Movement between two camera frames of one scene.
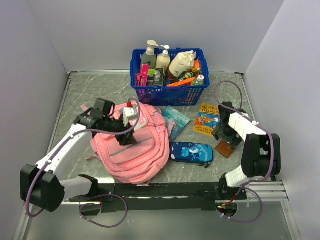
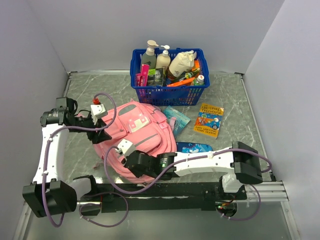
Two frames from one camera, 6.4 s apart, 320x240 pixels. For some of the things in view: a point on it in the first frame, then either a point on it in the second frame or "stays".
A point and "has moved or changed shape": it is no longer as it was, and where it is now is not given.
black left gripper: x=126 y=139 → x=99 y=136
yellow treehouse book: x=208 y=119 stays
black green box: x=155 y=77 stays
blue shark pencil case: x=193 y=153 stays
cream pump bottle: x=163 y=59 stays
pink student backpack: x=140 y=162 has moved or changed shape
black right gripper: x=218 y=133 → x=137 y=174
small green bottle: x=188 y=75 stays
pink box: x=141 y=78 stays
